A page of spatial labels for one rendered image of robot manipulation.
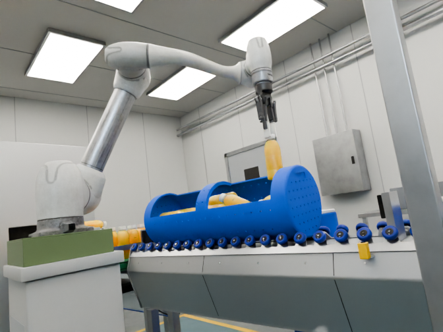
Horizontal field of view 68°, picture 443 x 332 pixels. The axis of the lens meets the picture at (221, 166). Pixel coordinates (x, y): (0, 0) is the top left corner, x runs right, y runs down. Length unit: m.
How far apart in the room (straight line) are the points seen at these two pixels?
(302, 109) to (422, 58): 1.69
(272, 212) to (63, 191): 0.75
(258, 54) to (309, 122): 3.74
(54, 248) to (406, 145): 1.04
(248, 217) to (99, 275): 0.57
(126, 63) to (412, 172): 1.11
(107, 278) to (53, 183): 0.38
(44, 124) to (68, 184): 5.07
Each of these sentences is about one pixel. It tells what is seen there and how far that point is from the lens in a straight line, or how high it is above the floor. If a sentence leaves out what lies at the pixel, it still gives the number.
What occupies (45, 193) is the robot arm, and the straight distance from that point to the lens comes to 1.29.
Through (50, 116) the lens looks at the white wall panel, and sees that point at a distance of 6.41.
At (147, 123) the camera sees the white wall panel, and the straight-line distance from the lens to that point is 7.10.
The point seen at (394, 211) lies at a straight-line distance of 1.17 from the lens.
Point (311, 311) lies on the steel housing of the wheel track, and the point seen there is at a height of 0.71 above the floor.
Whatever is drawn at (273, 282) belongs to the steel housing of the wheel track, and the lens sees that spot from 1.28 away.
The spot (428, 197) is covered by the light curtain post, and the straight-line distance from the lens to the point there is 0.81.
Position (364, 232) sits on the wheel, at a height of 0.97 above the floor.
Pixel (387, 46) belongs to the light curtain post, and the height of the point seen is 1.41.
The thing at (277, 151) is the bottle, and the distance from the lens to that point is 1.35.
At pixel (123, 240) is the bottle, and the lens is 2.03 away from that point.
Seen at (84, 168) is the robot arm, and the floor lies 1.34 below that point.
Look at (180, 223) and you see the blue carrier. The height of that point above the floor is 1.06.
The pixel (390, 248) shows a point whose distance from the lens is 1.09.
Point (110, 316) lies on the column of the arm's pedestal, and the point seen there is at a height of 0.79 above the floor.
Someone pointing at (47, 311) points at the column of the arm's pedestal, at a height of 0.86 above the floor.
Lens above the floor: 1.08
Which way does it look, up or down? 8 degrees up
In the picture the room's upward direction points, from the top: 7 degrees counter-clockwise
